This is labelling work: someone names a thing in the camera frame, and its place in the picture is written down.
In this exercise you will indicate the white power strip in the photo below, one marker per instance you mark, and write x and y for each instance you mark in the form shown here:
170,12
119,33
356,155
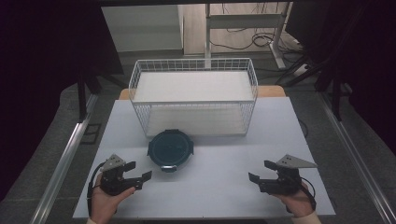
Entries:
301,69

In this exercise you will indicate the black floor grate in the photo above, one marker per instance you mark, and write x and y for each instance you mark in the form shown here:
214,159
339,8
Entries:
91,133

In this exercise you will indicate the white metal desk frame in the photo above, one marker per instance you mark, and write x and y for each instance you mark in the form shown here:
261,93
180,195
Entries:
246,21

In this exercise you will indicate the person's right hand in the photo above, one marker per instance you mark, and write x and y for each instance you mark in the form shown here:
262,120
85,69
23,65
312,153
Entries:
297,202

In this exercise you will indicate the black stand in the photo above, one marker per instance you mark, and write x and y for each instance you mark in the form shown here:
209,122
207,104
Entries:
82,99
335,99

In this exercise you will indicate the person's left hand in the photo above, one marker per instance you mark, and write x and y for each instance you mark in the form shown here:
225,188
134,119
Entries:
104,205

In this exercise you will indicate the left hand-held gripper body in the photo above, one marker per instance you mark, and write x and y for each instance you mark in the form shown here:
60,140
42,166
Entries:
112,182

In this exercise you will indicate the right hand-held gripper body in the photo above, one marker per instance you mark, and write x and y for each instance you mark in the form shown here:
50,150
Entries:
285,183

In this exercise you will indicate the metal floor rail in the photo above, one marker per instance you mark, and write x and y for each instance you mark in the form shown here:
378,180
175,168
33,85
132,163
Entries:
358,155
62,165

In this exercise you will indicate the wooden table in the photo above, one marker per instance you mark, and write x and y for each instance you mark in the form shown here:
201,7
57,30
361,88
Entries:
271,91

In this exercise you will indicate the dark teal round lidded container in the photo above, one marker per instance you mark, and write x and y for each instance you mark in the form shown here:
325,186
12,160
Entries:
170,150

